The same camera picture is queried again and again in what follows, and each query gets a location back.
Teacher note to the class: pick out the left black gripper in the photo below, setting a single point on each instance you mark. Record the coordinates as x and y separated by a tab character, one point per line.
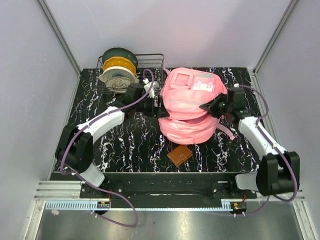
163	113

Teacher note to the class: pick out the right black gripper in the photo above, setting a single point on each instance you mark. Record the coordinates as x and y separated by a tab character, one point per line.
220	97

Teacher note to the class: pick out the pink student backpack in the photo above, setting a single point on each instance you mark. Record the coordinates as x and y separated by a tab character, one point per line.
184	91

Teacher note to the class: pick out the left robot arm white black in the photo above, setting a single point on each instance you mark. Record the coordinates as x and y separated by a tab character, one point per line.
75	146

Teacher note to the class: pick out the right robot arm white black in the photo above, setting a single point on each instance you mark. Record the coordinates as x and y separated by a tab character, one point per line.
279	169

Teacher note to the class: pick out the grey patterned plate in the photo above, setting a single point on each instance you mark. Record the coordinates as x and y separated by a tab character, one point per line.
119	84

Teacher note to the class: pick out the brown leather wallet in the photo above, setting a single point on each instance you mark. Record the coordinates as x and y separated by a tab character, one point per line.
179	155

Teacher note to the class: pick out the white rimmed plate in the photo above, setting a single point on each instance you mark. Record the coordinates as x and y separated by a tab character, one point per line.
115	72

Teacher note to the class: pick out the yellow dotted plate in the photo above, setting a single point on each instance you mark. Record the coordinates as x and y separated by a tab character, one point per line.
119	61

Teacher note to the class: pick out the dark green plate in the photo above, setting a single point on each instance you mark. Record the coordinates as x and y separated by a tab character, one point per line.
120	52

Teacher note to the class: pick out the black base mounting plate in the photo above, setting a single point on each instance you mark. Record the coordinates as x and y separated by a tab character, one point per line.
216	185

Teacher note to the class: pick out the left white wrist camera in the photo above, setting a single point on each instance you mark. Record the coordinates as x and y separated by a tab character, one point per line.
150	87

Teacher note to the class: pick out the metal wire dish rack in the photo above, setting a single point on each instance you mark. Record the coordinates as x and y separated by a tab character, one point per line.
152	61

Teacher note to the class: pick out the aluminium frame rail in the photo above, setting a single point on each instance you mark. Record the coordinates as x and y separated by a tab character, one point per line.
58	190

